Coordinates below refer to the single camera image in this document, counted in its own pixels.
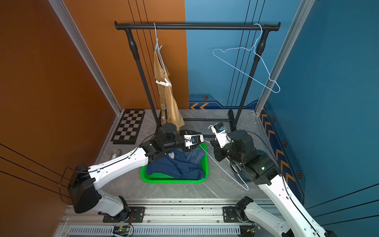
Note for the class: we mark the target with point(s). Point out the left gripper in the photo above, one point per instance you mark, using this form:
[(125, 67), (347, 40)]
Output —
[(185, 132)]

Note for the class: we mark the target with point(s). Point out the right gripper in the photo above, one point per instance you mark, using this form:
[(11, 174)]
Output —
[(217, 149)]

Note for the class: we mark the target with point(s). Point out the navy blue t-shirt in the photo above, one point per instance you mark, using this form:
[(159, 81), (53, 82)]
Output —
[(175, 165)]

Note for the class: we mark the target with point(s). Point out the light blue t-shirt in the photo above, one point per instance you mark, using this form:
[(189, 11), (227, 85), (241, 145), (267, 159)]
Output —
[(196, 155)]

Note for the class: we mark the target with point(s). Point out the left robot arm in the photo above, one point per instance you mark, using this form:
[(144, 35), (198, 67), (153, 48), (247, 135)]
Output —
[(85, 185)]

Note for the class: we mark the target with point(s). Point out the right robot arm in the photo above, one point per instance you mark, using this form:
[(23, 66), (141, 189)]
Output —
[(295, 220)]

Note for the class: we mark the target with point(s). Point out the yellow printed t-shirt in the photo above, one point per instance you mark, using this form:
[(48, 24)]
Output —
[(169, 108)]

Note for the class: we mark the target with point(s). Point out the teal plastic tub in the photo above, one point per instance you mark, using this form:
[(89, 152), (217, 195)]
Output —
[(259, 167)]

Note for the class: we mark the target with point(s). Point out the white clothespin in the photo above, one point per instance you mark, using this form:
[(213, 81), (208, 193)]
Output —
[(166, 82)]

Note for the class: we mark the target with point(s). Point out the green plastic basket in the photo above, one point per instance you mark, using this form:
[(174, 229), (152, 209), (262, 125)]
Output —
[(162, 178)]

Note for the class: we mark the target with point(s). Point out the black white checkerboard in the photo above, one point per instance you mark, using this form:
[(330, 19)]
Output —
[(127, 130)]

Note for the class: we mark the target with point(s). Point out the silver metal cylinder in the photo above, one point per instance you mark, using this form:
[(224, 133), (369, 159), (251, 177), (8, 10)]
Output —
[(115, 154)]

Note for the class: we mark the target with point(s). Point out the left green circuit board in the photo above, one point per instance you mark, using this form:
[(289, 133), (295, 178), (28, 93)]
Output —
[(121, 231)]

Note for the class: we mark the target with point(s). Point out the black clothes rack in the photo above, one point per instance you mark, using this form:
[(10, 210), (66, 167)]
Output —
[(232, 119)]

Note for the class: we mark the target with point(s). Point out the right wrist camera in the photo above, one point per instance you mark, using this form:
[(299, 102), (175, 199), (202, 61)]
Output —
[(221, 134)]

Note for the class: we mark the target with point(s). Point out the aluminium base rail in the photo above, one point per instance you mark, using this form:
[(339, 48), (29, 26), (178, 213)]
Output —
[(169, 218)]

